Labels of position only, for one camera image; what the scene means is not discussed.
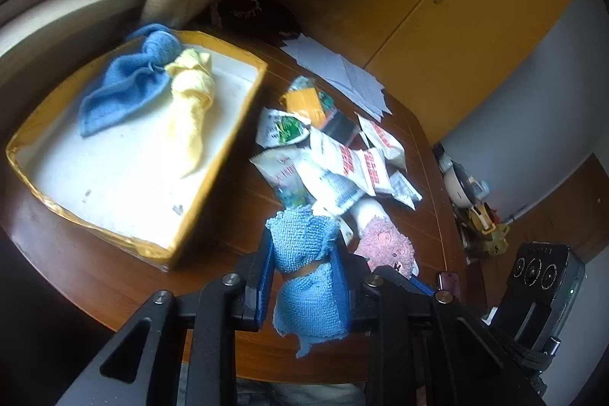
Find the yellow cardboard box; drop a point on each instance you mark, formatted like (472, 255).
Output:
(119, 163)

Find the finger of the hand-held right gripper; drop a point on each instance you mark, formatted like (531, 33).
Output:
(421, 285)

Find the knotted yellow cloth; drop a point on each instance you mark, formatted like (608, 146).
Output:
(190, 120)

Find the light blue microfiber cloth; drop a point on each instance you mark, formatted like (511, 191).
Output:
(309, 292)

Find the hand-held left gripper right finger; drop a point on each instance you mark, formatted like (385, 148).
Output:
(343, 292)

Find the knotted blue cloth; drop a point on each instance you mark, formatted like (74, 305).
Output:
(123, 87)

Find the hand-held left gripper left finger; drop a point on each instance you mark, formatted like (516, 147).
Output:
(264, 292)

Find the pile of white packets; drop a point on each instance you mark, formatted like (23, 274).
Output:
(376, 163)

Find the stack of white papers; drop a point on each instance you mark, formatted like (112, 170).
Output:
(342, 73)

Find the white grey-text wipes packet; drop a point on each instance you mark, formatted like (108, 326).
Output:
(333, 189)

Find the yellow wooden cabinet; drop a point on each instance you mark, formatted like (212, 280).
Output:
(428, 30)

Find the white electric cooking pot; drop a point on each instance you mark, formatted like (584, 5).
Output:
(456, 182)

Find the yellow plastic item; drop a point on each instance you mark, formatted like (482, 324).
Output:
(485, 225)

